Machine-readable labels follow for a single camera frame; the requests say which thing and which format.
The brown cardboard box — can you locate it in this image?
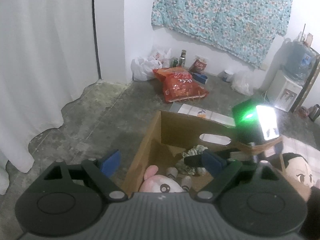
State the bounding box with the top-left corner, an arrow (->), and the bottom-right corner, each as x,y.
121,110 -> 308,201

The white water dispenser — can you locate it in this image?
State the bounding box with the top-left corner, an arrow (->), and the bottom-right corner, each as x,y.
260,69 -> 303,112

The white curtain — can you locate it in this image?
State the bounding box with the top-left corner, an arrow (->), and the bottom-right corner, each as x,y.
1,0 -> 98,194

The blue water jug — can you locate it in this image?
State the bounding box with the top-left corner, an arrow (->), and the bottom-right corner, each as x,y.
283,41 -> 316,86

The black-haired red-dress plush doll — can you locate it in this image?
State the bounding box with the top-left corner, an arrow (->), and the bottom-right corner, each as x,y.
282,153 -> 315,202

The pink round plush toy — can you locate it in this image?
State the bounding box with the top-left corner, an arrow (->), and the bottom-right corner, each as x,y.
139,165 -> 192,193

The white plastic bag on floor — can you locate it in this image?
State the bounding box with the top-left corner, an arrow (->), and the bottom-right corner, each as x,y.
231,70 -> 254,96

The floral teal wall cloth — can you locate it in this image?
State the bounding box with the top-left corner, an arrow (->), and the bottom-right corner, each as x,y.
151,0 -> 292,68

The red snack bag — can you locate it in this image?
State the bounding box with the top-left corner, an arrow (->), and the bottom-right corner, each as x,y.
153,67 -> 209,103

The green patterned scrunchie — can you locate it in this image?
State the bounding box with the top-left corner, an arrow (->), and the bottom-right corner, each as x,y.
175,145 -> 208,176

